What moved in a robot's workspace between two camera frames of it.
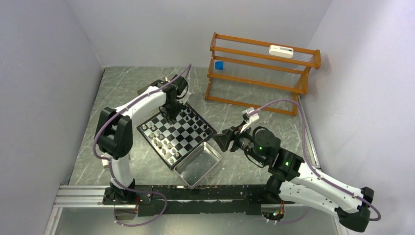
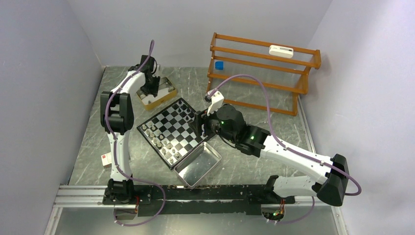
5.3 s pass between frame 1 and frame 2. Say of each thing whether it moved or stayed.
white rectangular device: stayed
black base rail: stayed
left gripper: moved
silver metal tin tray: stayed
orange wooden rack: stayed
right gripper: moved
